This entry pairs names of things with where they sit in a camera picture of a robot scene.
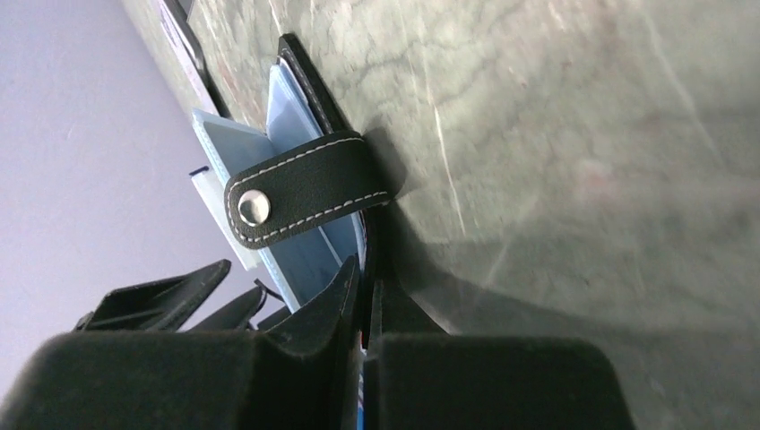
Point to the black leather card holder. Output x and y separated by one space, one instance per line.
301 191

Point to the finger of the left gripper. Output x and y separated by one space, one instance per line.
159 305
235 315

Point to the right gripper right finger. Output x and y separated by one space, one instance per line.
542 371

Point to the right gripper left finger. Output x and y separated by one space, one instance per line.
301 374

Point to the clear plastic screw box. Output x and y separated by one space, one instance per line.
208 186

